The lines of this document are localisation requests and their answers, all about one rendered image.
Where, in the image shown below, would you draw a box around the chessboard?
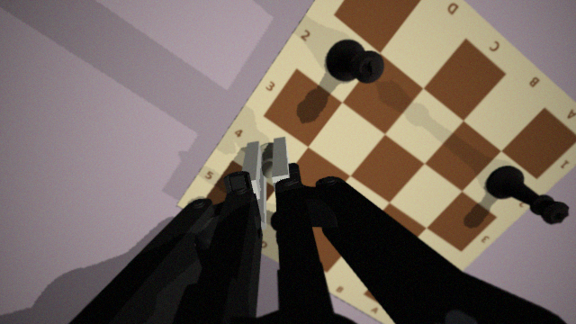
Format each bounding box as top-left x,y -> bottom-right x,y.
177,0 -> 576,271

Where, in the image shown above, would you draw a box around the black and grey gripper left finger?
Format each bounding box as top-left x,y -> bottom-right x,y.
69,141 -> 266,324

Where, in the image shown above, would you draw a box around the white pawn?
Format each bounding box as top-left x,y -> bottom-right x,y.
260,142 -> 274,178

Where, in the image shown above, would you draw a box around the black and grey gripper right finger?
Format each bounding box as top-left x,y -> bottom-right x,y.
272,137 -> 567,324

